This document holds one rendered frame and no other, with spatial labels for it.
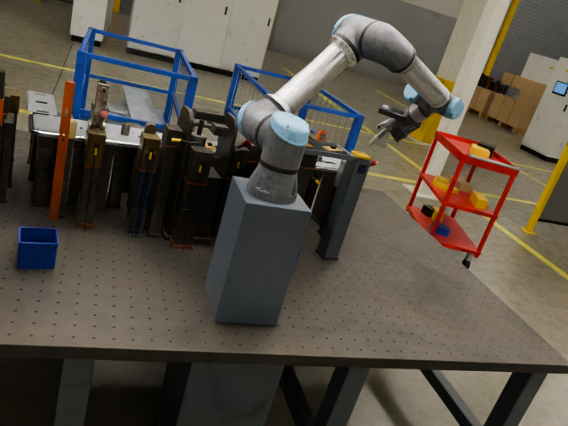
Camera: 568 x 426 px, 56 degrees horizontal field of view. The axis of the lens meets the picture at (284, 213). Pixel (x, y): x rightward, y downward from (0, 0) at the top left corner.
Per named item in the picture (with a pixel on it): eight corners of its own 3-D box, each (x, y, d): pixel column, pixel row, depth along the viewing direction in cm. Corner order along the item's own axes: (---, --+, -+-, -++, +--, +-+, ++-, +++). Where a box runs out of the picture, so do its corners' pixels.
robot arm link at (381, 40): (403, 21, 150) (472, 101, 184) (376, 13, 158) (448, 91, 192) (379, 57, 151) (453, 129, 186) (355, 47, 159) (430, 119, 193)
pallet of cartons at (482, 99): (500, 122, 1550) (511, 96, 1523) (479, 117, 1518) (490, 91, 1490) (474, 110, 1651) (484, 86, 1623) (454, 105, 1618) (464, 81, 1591)
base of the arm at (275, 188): (302, 207, 155) (312, 176, 151) (253, 199, 150) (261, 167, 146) (287, 187, 168) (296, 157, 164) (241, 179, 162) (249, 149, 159)
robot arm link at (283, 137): (274, 169, 147) (287, 122, 142) (249, 151, 157) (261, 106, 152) (308, 171, 155) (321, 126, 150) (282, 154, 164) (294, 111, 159)
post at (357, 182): (330, 251, 231) (363, 155, 215) (338, 259, 225) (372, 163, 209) (314, 250, 227) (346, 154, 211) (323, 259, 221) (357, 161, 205)
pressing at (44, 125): (339, 158, 263) (340, 155, 262) (362, 177, 245) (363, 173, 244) (27, 114, 197) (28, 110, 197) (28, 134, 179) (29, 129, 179)
